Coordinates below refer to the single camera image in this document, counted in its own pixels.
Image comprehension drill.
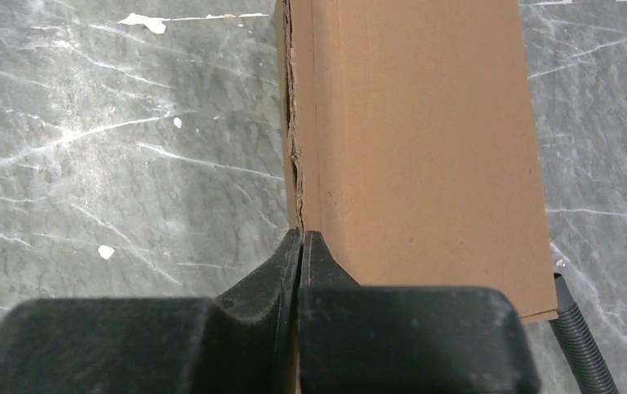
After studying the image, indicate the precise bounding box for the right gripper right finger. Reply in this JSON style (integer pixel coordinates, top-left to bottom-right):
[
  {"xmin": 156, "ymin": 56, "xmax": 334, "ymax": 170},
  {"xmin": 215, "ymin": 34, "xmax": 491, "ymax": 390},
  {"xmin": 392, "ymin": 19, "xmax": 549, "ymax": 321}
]
[{"xmin": 298, "ymin": 231, "xmax": 541, "ymax": 393}]

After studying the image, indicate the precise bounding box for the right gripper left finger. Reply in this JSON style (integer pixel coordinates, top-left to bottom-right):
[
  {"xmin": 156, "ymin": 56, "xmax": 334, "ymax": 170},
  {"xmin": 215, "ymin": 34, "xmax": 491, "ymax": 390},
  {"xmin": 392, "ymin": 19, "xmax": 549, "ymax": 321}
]
[{"xmin": 0, "ymin": 230, "xmax": 302, "ymax": 393}]

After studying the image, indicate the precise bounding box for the brown cardboard box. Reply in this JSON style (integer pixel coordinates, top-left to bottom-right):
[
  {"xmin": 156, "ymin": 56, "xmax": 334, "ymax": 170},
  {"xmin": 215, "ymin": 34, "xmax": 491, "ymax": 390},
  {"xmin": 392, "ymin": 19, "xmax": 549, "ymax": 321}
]
[{"xmin": 273, "ymin": 1, "xmax": 557, "ymax": 323}]

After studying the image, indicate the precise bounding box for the black foam tube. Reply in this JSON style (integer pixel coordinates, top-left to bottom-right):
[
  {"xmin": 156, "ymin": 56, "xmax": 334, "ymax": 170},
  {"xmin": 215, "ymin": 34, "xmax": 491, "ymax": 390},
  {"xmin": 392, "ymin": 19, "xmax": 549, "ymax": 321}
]
[{"xmin": 549, "ymin": 273, "xmax": 619, "ymax": 394}]

